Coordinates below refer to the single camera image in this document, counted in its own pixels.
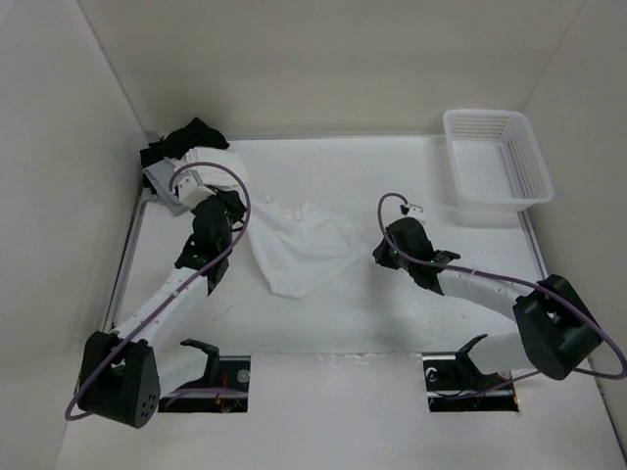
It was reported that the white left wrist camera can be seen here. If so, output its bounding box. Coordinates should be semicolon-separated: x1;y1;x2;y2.
176;172;213;210

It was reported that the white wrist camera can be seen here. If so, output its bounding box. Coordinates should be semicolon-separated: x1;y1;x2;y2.
400;202;425;220
176;172;213;210

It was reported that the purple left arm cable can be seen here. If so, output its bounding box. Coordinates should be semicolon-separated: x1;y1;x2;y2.
64;164;254;422

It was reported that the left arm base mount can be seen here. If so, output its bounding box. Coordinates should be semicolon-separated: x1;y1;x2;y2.
158;356;252;414

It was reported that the folded grey tank top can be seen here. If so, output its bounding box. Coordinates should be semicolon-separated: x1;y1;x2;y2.
142;158;191;216

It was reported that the folded white tank top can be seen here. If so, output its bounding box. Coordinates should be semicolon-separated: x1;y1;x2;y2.
170;147;250;189

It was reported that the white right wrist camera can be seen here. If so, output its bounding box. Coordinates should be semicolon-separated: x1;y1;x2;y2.
400;202;425;220

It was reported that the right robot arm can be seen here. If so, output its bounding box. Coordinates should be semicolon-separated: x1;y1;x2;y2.
372;217;602;388

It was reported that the black tank top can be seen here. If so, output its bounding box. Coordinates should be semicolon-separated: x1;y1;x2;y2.
139;117;230;168

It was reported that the white tank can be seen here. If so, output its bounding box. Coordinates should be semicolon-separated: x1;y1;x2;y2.
170;147;250;189
247;199;367;300

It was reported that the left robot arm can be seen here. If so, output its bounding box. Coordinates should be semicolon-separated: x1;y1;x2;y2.
66;188;250;429

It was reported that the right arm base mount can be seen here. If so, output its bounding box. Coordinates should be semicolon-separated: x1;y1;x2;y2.
422;353;519;412

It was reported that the white plastic basket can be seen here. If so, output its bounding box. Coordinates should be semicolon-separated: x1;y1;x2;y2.
443;109;555;212

